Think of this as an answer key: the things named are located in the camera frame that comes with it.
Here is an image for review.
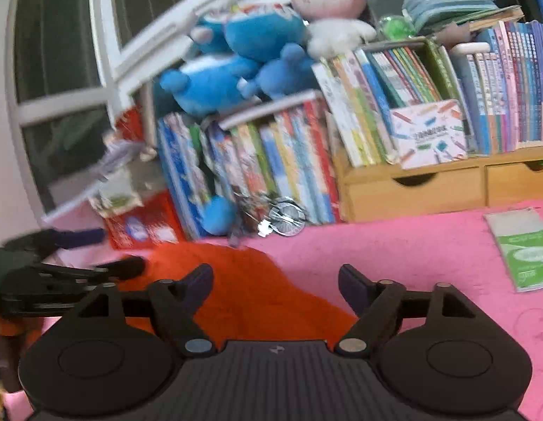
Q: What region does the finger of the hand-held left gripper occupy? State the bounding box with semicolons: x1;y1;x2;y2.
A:
39;256;147;282
1;228;107;257

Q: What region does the white shelf board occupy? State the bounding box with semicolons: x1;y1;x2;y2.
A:
218;89;319;131

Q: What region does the blue plush ball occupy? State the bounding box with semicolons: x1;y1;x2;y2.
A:
202;195;240;237

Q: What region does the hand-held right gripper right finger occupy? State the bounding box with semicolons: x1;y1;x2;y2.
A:
335;264;478;355

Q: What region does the red basket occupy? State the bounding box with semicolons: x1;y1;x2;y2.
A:
112;104;146;146

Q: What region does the red plastic crate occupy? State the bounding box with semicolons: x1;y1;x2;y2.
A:
101;190;187;252

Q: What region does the white window frame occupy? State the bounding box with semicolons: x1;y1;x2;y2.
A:
8;0;290;221

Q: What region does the white patterned box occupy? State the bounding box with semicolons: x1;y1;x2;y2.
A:
388;99;470;171

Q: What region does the orange puffer jacket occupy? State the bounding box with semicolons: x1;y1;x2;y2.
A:
0;240;359;350

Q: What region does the pink white plush bunny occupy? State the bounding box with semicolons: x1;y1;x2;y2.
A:
289;0;378;61

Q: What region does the pink blanket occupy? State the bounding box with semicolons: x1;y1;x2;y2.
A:
4;201;543;421

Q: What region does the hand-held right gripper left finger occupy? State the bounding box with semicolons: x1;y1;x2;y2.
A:
74;263;219;356

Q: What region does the row of tall blue books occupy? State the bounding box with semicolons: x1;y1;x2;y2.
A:
155;111;220;243

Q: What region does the black model bicycle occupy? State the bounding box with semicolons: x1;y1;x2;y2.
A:
229;188;309;247

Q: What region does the green plastic toy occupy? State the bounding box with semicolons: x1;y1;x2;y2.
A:
378;13;415;41

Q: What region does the stack of magazines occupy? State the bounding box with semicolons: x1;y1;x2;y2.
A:
40;139;167;225

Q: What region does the row of colourful paperback books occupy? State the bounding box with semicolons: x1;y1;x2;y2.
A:
207;91;343;229

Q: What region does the green white booklet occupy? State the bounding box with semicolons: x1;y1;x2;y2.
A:
483;206;543;294

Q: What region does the row of pastel books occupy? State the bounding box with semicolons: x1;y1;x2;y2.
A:
450;19;543;157

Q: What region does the row of thin green books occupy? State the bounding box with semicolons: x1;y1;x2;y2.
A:
310;39;470;168

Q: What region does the wooden drawer organizer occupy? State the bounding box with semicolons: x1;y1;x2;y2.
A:
332;144;543;225

